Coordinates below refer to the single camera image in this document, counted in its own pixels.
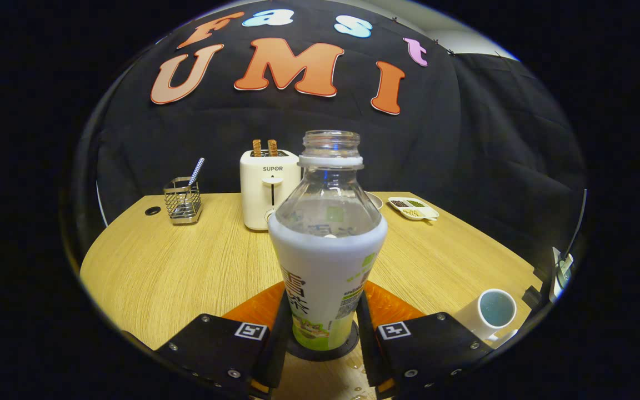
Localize white divided dish with beans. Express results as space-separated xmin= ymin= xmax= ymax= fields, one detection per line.
xmin=388 ymin=197 xmax=441 ymax=222

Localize dark brown round coaster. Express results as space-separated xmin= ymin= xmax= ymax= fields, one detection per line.
xmin=286 ymin=319 xmax=361 ymax=362

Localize black backdrop cloth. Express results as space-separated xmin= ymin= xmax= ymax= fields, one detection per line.
xmin=67 ymin=0 xmax=587 ymax=267

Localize white toaster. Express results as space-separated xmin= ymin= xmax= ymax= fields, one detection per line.
xmin=239 ymin=149 xmax=302 ymax=231

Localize wooden table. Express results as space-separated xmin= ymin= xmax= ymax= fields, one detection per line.
xmin=79 ymin=192 xmax=546 ymax=400

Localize blue striped spoon handle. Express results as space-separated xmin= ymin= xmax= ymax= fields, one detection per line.
xmin=187 ymin=157 xmax=206 ymax=189

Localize white cup with blue inside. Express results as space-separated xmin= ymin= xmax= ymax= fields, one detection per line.
xmin=453 ymin=288 xmax=519 ymax=342

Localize metal wire utensil holder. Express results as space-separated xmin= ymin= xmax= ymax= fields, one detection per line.
xmin=163 ymin=177 xmax=203 ymax=225

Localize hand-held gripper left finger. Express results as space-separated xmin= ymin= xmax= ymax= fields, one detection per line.
xmin=167 ymin=281 xmax=293 ymax=399

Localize clear bottle with white label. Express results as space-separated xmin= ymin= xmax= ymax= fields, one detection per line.
xmin=268 ymin=130 xmax=388 ymax=352

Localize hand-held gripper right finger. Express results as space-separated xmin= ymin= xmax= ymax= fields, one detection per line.
xmin=356 ymin=281 xmax=496 ymax=399

